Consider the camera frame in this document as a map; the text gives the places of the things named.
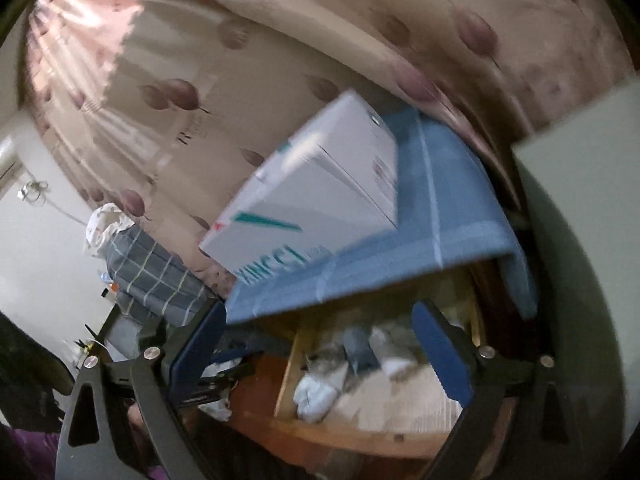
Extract grey plaid folded fabric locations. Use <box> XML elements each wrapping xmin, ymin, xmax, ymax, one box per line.
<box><xmin>104</xmin><ymin>226</ymin><xmax>213</xmax><ymax>326</ymax></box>

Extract blue checked table cloth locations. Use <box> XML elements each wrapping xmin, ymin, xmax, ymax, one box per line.
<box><xmin>226</xmin><ymin>108</ymin><xmax>537</xmax><ymax>325</ymax></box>

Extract wooden drawer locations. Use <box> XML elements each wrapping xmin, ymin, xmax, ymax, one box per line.
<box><xmin>240</xmin><ymin>278</ymin><xmax>516</xmax><ymax>461</ymax></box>

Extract grey cushioned stool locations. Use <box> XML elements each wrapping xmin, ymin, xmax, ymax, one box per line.
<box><xmin>514</xmin><ymin>78</ymin><xmax>639</xmax><ymax>458</ymax></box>

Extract white XINCCI shoe box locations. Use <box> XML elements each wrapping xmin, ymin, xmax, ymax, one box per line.
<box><xmin>200</xmin><ymin>90</ymin><xmax>398</xmax><ymax>285</ymax></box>

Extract white grey socks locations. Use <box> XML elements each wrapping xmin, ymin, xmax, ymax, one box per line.
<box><xmin>293</xmin><ymin>323</ymin><xmax>420</xmax><ymax>424</ymax></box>

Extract white plastic bag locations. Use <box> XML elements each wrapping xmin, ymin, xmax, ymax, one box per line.
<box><xmin>84</xmin><ymin>203</ymin><xmax>134</xmax><ymax>258</ymax></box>

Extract beige leaf print curtain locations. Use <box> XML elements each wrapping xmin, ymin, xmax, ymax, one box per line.
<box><xmin>23</xmin><ymin>0</ymin><xmax>634</xmax><ymax>295</ymax></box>

